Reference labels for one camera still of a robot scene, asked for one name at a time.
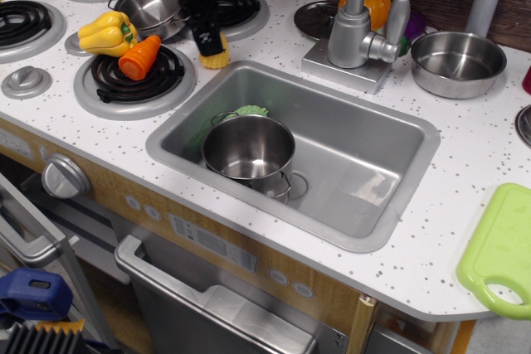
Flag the steel pot on stove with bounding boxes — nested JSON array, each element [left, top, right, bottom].
[[108, 0, 188, 41]]

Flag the blue clamp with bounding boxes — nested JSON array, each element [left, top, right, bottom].
[[1, 268, 73, 321]]

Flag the green plastic cutting board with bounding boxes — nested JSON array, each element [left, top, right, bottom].
[[456, 183, 530, 321]]

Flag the grey plastic sink basin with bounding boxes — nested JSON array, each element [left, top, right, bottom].
[[146, 61, 441, 253]]

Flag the dark round pot lid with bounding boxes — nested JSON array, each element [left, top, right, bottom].
[[294, 1, 338, 40]]

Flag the steel pot in sink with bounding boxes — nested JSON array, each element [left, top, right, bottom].
[[201, 111, 309, 203]]

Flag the green toy lettuce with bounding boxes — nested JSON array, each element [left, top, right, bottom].
[[186, 104, 270, 154]]

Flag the orange toy carrot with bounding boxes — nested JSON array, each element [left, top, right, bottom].
[[118, 35, 162, 80]]

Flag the round lid at right edge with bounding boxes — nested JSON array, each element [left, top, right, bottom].
[[514, 105, 531, 148]]

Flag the steel bowl right of faucet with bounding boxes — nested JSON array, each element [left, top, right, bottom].
[[411, 32, 507, 99]]

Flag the grey toy faucet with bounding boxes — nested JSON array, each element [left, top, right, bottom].
[[301, 0, 411, 95]]

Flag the grey knob on countertop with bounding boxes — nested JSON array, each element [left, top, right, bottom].
[[1, 65, 51, 99]]

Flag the front left stove burner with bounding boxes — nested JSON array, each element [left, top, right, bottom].
[[1, 0, 66, 64]]

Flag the orange toy pepper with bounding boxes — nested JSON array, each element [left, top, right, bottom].
[[363, 0, 392, 32]]

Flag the red object at edge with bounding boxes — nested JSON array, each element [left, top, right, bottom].
[[522, 67, 531, 94]]

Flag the back right stove burner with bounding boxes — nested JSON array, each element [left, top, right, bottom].
[[177, 0, 271, 44]]

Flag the grey oven dial knob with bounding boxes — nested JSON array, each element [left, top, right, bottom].
[[41, 153, 91, 199]]

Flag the grey knob between burners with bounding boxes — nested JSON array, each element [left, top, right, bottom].
[[64, 33, 92, 57]]

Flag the grey oven door handle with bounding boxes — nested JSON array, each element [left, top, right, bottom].
[[1, 177, 66, 269]]

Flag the yellow toy bell pepper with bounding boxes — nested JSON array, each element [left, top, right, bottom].
[[78, 11, 138, 58]]

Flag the front right stove burner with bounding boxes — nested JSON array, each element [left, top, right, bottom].
[[74, 46, 196, 121]]

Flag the grey dishwasher door handle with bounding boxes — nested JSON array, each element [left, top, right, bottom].
[[114, 235, 319, 353]]

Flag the purple toy eggplant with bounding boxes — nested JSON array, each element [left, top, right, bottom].
[[398, 12, 426, 57]]

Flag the yellow toy corn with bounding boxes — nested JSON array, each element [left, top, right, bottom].
[[199, 32, 230, 70]]

